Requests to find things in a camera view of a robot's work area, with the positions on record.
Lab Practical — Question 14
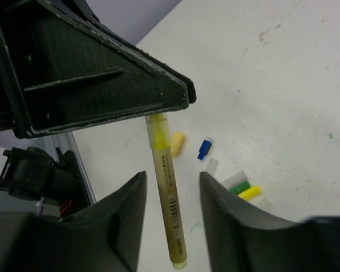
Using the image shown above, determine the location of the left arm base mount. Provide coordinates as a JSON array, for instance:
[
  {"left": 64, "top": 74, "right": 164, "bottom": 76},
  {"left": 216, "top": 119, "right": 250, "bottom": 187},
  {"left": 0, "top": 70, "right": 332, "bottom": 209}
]
[{"left": 37, "top": 149, "right": 91, "bottom": 219}]

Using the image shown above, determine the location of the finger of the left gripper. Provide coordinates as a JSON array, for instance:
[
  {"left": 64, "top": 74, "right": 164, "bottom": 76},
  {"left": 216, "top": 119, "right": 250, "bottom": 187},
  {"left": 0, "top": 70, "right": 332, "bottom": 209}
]
[
  {"left": 37, "top": 1, "right": 197, "bottom": 104},
  {"left": 0, "top": 1, "right": 190, "bottom": 139}
]

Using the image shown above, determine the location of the yellow pen cap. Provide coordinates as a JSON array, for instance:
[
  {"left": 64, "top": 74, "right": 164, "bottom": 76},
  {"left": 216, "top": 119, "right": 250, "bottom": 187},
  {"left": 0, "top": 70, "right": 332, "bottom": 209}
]
[{"left": 171, "top": 131, "right": 185, "bottom": 158}]

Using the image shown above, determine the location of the blue pen cap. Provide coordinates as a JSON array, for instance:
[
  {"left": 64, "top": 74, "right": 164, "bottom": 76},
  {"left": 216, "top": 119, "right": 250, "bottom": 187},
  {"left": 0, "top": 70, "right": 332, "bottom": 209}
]
[{"left": 197, "top": 137, "right": 213, "bottom": 160}]

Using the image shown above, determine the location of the aluminium rail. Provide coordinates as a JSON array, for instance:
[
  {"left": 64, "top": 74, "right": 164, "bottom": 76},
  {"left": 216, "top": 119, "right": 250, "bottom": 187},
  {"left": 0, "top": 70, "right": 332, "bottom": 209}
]
[{"left": 43, "top": 132, "right": 96, "bottom": 205}]

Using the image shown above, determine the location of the green marker cap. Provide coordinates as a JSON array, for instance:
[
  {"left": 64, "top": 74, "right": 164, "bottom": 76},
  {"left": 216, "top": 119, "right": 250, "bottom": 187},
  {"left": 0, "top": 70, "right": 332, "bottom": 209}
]
[{"left": 229, "top": 180, "right": 251, "bottom": 195}]

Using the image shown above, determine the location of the clear highlighter cap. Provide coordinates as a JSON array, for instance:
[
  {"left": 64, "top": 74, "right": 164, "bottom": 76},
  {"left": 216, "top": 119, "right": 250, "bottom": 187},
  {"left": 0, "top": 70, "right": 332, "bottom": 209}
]
[{"left": 205, "top": 158, "right": 219, "bottom": 175}]

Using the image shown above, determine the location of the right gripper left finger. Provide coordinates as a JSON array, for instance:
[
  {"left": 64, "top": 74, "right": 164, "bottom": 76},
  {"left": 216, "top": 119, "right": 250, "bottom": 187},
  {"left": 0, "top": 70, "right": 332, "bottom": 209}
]
[{"left": 61, "top": 172, "right": 147, "bottom": 271}]

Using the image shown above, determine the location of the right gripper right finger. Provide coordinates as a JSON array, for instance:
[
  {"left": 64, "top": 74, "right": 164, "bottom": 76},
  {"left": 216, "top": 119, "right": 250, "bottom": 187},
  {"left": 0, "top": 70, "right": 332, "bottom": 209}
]
[{"left": 199, "top": 172, "right": 300, "bottom": 271}]

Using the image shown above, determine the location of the olive yellow highlighter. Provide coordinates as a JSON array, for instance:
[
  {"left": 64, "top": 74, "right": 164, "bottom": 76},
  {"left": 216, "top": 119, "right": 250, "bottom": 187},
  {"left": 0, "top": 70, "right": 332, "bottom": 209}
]
[{"left": 146, "top": 113, "right": 187, "bottom": 270}]

